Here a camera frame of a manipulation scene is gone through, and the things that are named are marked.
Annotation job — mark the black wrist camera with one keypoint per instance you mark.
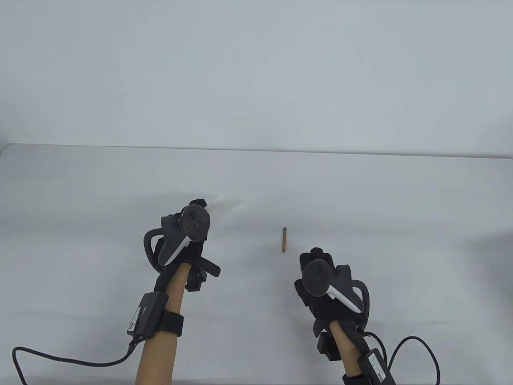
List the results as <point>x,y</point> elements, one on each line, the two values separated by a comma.
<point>328,347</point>
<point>196,280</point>

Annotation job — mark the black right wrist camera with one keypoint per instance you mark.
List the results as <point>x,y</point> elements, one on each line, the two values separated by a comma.
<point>328,347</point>

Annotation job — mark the person's right hand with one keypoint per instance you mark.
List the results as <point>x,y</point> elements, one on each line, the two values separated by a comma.
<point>324,313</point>

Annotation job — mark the grey white right hand controller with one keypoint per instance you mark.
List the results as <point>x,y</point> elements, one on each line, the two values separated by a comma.
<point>316,278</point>

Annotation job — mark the black left forearm sensor box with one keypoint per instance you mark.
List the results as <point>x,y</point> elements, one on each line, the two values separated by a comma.
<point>146,315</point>

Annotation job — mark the grey white left hand controller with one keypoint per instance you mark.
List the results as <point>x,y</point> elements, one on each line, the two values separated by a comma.
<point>194,224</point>

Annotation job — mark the black right forearm sensor box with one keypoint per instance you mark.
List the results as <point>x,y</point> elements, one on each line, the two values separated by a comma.
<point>376,367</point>

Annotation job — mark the person's left hand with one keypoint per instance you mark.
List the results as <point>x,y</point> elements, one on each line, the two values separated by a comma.
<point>196,250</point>

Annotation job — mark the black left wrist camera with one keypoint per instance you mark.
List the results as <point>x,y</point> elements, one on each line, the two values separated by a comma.
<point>196,280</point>

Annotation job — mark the white lined paper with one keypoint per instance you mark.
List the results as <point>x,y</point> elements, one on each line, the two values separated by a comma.
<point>224,204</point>

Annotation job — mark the person's left forearm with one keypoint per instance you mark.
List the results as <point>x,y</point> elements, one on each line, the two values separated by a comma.
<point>160,357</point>

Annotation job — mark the grey white hand controller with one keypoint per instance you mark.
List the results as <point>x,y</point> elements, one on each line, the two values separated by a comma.
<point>194,224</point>
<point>316,278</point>

